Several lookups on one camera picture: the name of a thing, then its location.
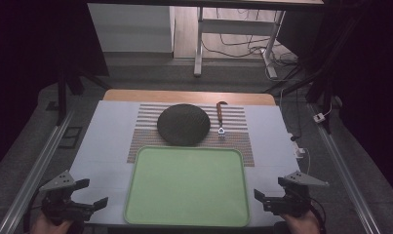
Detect aluminium rail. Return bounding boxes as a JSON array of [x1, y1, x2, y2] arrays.
[[306, 102, 382, 234], [0, 108, 76, 234]]

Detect dark round plate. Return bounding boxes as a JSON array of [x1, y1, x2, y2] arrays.
[[156, 103, 212, 147]]

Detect green tray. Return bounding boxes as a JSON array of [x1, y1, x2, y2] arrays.
[[123, 145, 252, 228]]

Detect white desk frame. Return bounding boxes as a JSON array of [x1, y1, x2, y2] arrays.
[[193, 6, 287, 80]]

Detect person's left hand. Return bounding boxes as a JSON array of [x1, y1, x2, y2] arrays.
[[30, 213, 75, 234]]

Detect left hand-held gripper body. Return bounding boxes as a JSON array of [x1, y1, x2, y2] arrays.
[[38, 169, 95, 226]]

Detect striped placemat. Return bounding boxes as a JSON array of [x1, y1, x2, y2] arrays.
[[126, 103, 255, 168]]

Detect white adapter with cable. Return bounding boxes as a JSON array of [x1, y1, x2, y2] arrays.
[[312, 101, 334, 124]]

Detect black floor cables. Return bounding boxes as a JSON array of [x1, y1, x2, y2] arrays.
[[201, 8, 299, 67]]

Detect white cabinet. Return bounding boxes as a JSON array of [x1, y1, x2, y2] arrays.
[[87, 3, 176, 54]]

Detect white plug with cable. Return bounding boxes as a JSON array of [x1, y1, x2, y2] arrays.
[[287, 132, 312, 176]]

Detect person's right hand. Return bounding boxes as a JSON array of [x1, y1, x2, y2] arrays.
[[281, 210, 321, 234]]

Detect white table cover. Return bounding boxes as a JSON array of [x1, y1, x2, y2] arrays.
[[68, 99, 301, 227]]

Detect black metal stand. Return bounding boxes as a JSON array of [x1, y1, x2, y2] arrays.
[[55, 62, 113, 127], [262, 13, 339, 135]]

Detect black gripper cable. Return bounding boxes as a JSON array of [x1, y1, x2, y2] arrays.
[[309, 196, 328, 234], [22, 189, 46, 234]]

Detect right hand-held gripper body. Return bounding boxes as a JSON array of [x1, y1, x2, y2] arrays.
[[263, 171, 331, 218]]

